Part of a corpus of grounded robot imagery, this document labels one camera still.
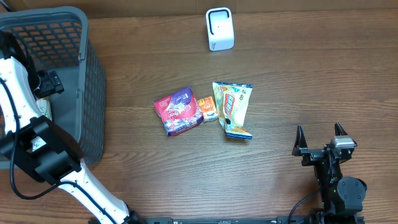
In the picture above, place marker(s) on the white barcode scanner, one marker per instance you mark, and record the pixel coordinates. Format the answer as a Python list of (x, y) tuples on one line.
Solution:
[(219, 24)]

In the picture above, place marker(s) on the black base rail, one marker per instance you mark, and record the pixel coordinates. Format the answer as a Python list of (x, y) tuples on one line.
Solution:
[(277, 220)]

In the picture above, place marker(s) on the purple red pad package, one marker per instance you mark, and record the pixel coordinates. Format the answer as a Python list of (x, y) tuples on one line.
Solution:
[(179, 111)]

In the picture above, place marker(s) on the yellow wipes package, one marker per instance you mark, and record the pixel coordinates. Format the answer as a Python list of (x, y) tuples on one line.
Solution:
[(232, 101)]

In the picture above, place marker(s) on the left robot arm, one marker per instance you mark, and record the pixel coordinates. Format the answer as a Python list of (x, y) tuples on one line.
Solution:
[(42, 149)]

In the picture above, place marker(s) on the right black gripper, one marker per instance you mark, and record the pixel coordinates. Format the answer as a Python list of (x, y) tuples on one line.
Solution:
[(311, 155)]

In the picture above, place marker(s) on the dark grey plastic basket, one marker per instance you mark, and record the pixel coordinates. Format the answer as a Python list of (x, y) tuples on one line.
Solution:
[(57, 40)]

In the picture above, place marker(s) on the small orange packet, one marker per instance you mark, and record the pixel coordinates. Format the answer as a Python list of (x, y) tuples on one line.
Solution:
[(208, 109)]

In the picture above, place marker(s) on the white bottle gold cap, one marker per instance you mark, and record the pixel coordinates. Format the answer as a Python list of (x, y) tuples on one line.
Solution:
[(45, 107)]

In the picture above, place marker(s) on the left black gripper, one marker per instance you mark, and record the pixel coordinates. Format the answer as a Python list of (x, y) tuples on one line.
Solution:
[(51, 83)]

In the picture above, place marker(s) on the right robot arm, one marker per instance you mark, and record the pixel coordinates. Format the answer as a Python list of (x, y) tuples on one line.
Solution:
[(342, 197)]

